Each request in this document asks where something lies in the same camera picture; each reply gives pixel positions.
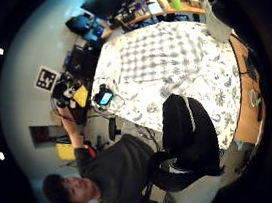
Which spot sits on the yellow pad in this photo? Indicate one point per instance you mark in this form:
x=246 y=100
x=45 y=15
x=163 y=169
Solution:
x=65 y=151
x=80 y=96

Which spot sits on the dark framed panel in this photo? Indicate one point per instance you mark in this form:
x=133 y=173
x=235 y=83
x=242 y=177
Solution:
x=45 y=135

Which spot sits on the green box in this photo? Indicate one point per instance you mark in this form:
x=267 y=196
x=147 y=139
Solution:
x=175 y=1

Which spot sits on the grey checked cloth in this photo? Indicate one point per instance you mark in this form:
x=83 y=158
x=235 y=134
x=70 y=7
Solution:
x=158 y=55

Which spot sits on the blue chair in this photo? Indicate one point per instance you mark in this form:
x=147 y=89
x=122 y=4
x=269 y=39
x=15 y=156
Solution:
x=82 y=26

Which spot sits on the small green object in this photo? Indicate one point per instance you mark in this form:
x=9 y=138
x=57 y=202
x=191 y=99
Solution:
x=255 y=100

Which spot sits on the the person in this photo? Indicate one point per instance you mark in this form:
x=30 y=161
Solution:
x=119 y=175

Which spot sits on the white floral tablecloth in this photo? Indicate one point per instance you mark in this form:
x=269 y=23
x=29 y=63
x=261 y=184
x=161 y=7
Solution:
x=195 y=82

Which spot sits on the black office chair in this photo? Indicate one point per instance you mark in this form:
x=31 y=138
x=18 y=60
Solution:
x=80 y=63

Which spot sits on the white marker cube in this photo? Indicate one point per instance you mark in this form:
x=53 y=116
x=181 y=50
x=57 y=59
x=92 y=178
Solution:
x=46 y=79

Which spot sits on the small device with blue screen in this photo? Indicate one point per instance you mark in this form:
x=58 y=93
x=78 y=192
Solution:
x=104 y=97

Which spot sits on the black clamp stand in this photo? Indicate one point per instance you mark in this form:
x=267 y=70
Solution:
x=114 y=129

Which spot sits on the wooden shelf with clutter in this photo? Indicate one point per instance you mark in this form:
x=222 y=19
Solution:
x=161 y=9

